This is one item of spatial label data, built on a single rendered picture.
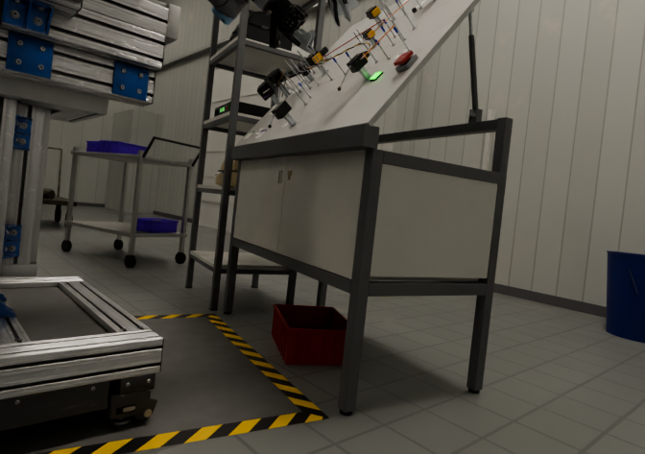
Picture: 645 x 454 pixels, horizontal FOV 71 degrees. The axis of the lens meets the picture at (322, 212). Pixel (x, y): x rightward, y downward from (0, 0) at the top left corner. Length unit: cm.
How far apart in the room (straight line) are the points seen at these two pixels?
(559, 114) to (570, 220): 89
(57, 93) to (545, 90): 382
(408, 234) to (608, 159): 287
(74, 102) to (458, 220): 121
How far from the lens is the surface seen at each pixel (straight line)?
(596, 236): 410
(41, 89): 139
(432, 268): 153
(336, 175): 149
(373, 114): 135
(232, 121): 245
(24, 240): 150
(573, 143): 424
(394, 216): 140
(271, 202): 194
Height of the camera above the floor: 62
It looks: 1 degrees down
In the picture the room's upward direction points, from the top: 6 degrees clockwise
